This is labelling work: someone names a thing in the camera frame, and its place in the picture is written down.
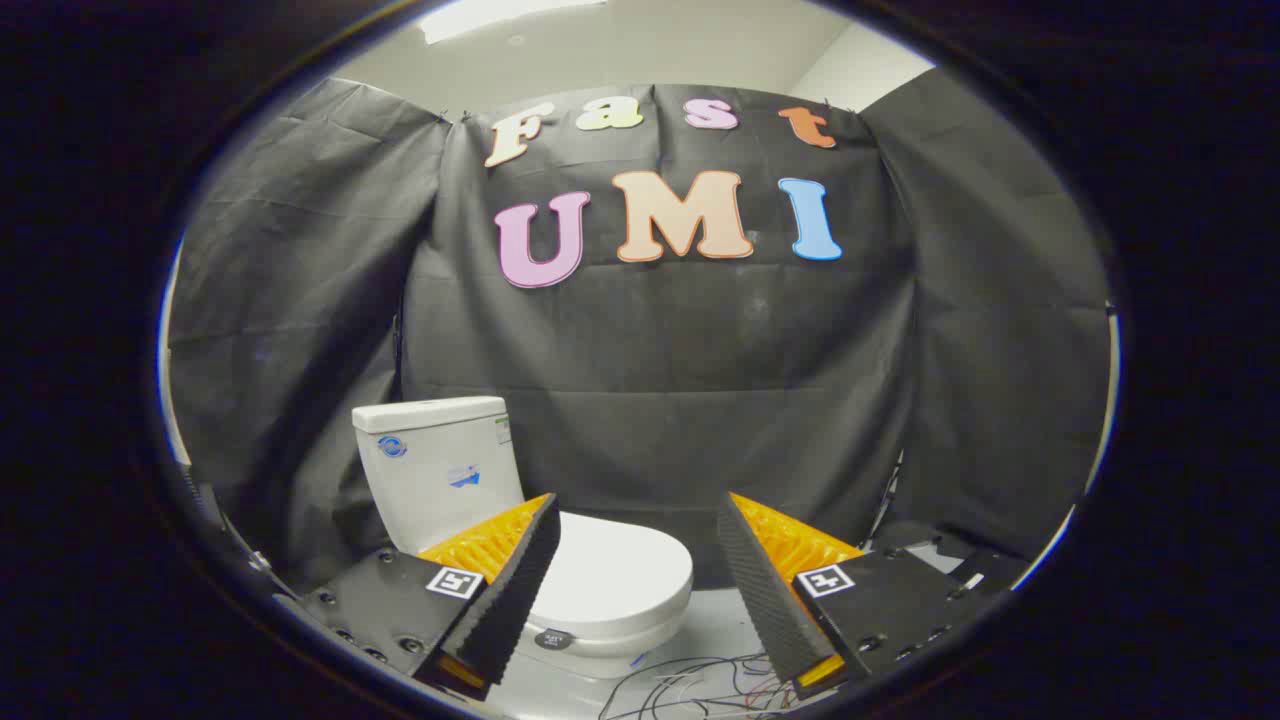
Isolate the black backdrop cloth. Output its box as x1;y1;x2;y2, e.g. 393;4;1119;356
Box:
165;78;1113;601

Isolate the tangle of black cables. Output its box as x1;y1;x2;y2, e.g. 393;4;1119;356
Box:
600;655;801;719

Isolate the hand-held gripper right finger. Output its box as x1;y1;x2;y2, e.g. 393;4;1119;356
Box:
716;492;1001;701

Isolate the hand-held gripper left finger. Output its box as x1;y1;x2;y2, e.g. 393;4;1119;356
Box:
300;492;562;701

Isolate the white toilet lid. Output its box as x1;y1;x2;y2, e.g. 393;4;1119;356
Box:
525;512;694;633

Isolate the white toilet with tank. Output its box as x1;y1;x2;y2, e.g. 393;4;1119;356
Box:
352;396;694;681

